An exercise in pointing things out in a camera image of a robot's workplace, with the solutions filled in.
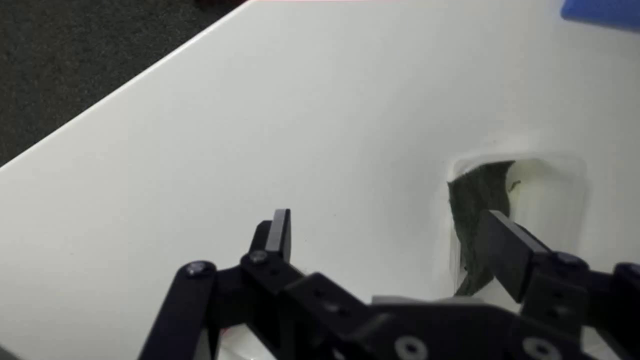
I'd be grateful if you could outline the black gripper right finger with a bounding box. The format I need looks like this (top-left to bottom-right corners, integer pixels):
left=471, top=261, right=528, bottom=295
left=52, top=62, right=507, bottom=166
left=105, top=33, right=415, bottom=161
left=478, top=209, right=640, bottom=360

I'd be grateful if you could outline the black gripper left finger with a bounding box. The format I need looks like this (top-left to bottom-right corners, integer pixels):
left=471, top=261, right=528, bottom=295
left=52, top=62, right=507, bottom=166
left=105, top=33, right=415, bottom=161
left=138, top=209, right=375, bottom=360

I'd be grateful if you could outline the dark green tissue cloth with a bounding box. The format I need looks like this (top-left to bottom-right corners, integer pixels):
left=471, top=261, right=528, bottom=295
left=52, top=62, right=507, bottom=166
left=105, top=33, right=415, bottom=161
left=448, top=160, right=514, bottom=295

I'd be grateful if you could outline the clear plastic container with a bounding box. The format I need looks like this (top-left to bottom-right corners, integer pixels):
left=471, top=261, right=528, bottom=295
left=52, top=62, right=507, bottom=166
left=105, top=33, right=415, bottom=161
left=444, top=152, right=590, bottom=310

